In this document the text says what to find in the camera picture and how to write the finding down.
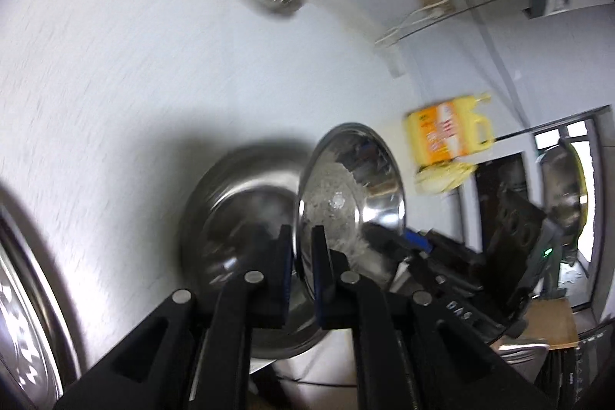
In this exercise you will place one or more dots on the white microwave oven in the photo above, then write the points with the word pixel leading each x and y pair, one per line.
pixel 499 174

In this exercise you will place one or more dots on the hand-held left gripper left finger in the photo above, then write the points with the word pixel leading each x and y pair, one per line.
pixel 287 275

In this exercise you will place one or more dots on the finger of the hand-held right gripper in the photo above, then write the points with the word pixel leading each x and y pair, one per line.
pixel 415 243

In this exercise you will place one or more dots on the large steel bowl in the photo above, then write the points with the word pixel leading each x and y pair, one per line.
pixel 230 218

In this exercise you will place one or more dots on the yellow dish soap bottle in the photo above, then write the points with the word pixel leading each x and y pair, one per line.
pixel 442 131

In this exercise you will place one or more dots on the cardboard box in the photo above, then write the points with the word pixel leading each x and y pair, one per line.
pixel 552 323

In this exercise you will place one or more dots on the metal wall shelf frame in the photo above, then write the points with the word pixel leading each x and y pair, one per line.
pixel 567 119

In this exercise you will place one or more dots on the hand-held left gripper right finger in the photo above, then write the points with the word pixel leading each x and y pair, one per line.
pixel 321 285

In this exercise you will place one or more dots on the large steel plate with label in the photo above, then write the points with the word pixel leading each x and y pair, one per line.
pixel 24 318

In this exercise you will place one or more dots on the steel basin with yellow colander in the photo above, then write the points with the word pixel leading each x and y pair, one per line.
pixel 562 194

